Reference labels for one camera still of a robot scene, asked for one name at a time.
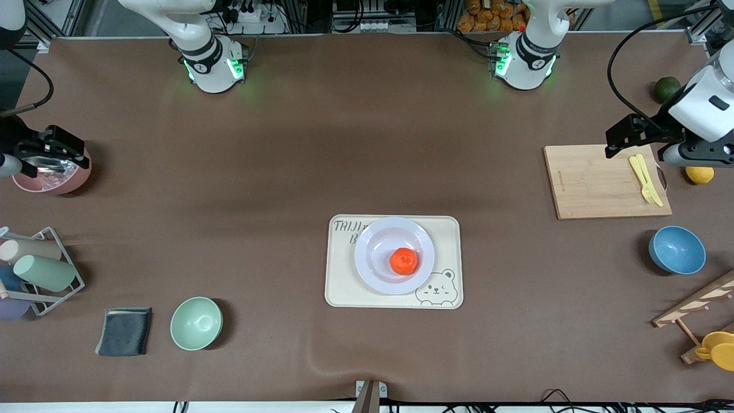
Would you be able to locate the wooden dish rack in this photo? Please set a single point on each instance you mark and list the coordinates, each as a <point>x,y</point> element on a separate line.
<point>694,301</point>

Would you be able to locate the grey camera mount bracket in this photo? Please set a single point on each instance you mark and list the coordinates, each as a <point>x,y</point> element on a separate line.
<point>370,396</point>

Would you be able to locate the blue cup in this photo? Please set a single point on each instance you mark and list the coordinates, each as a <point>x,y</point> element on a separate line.
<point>8,278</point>

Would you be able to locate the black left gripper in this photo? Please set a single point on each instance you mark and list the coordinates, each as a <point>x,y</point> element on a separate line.
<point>655,129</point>

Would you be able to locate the yellow cup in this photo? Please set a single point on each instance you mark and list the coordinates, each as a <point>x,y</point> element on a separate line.
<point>721,351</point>

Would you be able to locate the cream bear print tray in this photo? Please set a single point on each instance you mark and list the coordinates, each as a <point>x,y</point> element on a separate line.
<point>344,287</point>

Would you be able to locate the blue bowl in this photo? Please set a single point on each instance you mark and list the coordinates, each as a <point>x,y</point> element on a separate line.
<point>678,250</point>

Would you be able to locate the mint green cup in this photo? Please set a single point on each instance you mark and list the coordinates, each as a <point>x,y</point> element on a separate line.
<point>46,273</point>

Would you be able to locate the purple cup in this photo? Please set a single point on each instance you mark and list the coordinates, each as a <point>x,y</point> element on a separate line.
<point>11,310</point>

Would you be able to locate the beige cup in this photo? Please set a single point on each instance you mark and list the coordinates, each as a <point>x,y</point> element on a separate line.
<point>34,249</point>

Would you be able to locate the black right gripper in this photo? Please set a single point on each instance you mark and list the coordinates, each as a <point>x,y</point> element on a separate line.
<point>11,139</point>

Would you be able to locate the dark grey folded cloth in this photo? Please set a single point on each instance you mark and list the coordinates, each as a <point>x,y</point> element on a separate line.
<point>124,331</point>

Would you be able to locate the white power strip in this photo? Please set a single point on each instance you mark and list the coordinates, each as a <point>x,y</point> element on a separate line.
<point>252,16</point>

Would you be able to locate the yellow lemon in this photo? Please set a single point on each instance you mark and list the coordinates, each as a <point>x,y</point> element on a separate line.
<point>699,175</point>

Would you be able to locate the pink bowl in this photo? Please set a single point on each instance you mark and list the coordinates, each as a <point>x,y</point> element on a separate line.
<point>54,184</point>

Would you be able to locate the yellow plastic fork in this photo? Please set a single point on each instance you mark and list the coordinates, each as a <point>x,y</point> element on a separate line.
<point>647,192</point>

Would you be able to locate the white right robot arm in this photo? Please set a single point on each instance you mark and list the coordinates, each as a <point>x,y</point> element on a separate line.
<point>212,69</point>

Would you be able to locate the pile of orange snack packs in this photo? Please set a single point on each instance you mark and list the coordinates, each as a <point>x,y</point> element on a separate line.
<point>487,17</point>

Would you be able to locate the wooden cutting board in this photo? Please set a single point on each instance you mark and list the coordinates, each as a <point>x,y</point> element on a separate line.
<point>596,183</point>

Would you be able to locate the brown table cover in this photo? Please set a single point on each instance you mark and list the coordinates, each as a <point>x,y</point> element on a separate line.
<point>229,172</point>

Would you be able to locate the orange fruit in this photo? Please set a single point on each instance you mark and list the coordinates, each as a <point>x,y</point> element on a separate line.
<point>403,261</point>

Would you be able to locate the lavender round plate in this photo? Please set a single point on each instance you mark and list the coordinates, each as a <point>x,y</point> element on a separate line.
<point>373,258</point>

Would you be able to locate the mint green bowl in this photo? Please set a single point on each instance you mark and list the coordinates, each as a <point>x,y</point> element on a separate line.
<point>196,323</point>

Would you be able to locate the dark green avocado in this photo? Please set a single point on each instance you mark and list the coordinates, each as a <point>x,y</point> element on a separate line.
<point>667,89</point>

